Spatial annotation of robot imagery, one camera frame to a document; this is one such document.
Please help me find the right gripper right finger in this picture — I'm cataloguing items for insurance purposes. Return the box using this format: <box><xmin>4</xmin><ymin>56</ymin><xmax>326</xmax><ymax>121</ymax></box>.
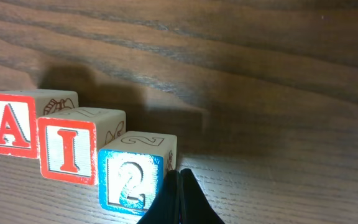
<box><xmin>180</xmin><ymin>169</ymin><xmax>224</xmax><ymax>224</ymax></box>

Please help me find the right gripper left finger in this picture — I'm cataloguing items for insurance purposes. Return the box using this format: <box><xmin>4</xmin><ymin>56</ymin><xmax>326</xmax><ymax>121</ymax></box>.
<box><xmin>137</xmin><ymin>170</ymin><xmax>180</xmax><ymax>224</ymax></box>

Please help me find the blue number 2 block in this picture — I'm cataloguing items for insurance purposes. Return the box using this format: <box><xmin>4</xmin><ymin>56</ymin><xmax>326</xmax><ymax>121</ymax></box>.
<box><xmin>98</xmin><ymin>131</ymin><xmax>177</xmax><ymax>216</ymax></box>

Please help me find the red letter I block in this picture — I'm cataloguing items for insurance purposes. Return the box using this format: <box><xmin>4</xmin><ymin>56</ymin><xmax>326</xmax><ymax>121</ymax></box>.
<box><xmin>37</xmin><ymin>107</ymin><xmax>126</xmax><ymax>185</ymax></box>

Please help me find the red letter A block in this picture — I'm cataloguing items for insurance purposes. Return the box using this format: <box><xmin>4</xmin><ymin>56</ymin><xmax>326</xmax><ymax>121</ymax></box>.
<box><xmin>0</xmin><ymin>89</ymin><xmax>78</xmax><ymax>159</ymax></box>

